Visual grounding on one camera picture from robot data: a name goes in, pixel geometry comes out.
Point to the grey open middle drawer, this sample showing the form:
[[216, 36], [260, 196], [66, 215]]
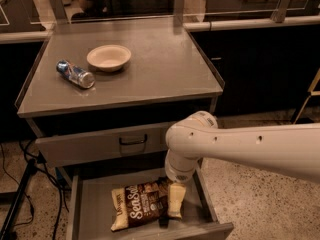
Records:
[[92, 213]]

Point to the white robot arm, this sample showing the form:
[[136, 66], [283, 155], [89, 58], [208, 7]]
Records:
[[292, 150]]

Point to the grey metal drawer cabinet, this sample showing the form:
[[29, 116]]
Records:
[[165, 80]]

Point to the white paper bowl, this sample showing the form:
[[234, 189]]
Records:
[[109, 58]]

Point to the black tripod leg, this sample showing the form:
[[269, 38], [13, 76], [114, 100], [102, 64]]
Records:
[[17, 198]]

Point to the grey upper drawer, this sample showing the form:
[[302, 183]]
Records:
[[79, 148]]

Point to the wheeled cart frame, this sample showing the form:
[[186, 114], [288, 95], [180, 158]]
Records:
[[311, 92]]

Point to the brown sea salt chip bag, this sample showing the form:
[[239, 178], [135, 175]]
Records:
[[143, 203]]

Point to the black drawer handle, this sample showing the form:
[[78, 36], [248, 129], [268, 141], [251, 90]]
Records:
[[133, 140]]

